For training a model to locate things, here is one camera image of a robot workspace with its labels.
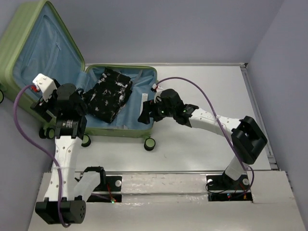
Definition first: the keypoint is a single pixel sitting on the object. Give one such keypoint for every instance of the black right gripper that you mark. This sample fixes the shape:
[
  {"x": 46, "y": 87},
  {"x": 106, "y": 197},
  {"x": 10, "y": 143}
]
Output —
[{"x": 149, "y": 106}]

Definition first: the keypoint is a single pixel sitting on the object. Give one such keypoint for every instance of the aluminium rail right edge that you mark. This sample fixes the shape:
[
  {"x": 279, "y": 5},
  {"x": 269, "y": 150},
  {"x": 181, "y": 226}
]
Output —
[{"x": 272, "y": 161}]

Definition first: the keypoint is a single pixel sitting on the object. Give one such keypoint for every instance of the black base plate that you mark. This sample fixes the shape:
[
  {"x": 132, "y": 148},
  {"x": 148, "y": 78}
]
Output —
[
  {"x": 220, "y": 191},
  {"x": 110, "y": 192}
]

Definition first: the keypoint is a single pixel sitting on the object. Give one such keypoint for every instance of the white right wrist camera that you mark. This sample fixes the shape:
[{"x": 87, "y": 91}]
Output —
[{"x": 157, "y": 90}]

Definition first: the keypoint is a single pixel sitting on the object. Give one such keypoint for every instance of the black white patterned clothing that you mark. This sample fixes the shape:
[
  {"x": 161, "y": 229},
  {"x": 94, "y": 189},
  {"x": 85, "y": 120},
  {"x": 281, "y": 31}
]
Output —
[{"x": 111, "y": 92}]

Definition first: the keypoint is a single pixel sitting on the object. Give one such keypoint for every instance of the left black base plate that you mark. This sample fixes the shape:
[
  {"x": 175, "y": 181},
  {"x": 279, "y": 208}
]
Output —
[{"x": 110, "y": 192}]

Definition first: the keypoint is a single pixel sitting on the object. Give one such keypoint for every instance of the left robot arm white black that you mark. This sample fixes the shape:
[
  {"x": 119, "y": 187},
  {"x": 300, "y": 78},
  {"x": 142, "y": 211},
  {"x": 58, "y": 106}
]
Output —
[{"x": 65, "y": 199}]

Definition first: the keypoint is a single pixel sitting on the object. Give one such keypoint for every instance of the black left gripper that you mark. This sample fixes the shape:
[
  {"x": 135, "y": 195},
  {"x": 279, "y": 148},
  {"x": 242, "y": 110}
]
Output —
[{"x": 41, "y": 107}]

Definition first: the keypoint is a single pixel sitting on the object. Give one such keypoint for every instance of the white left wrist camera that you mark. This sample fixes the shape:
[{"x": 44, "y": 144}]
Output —
[{"x": 44, "y": 84}]

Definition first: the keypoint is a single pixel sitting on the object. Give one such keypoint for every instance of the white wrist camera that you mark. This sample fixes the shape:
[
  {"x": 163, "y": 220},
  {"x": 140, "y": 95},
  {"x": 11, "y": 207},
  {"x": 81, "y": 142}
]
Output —
[
  {"x": 44, "y": 84},
  {"x": 157, "y": 90}
]

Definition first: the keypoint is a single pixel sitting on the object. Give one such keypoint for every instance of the white rectangular tube box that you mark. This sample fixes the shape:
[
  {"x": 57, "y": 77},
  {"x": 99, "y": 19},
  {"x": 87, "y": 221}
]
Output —
[{"x": 144, "y": 98}]

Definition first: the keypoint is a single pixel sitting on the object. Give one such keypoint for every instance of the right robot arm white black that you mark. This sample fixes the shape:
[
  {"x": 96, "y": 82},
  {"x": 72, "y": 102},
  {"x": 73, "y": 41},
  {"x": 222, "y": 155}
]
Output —
[{"x": 245, "y": 136}]

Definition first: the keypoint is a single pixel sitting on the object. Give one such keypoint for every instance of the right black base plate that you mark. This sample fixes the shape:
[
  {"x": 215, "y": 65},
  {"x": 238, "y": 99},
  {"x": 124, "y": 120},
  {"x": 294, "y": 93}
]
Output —
[{"x": 220, "y": 191}]

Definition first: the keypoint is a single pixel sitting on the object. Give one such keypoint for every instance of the green hard-shell suitcase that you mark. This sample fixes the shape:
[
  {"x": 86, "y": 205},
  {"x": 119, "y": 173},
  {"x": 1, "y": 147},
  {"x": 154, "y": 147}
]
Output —
[{"x": 37, "y": 41}]

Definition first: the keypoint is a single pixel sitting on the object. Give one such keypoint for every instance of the aluminium rail front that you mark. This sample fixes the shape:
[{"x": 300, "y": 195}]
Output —
[{"x": 167, "y": 172}]

